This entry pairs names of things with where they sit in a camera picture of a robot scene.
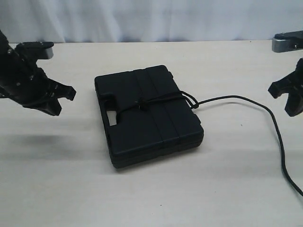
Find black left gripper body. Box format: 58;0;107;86
0;44;48;109

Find black cord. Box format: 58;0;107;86
115;91;303;197

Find black plastic carrying case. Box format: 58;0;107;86
94;65;204;168

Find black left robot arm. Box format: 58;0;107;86
0;33;76;116

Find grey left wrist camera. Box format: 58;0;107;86
15;42;54;61

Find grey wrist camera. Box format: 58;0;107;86
272;30;303;53
15;42;54;61

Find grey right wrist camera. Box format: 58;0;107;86
272;30;303;53

